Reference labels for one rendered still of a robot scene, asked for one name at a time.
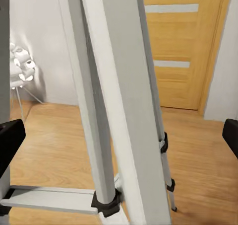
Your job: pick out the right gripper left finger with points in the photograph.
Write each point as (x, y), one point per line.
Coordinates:
(12, 135)

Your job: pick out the door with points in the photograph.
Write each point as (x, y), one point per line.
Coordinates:
(184, 37)

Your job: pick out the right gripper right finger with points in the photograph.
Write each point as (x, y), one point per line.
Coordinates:
(230, 134)

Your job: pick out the camera tripod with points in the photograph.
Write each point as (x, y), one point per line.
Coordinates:
(116, 87)

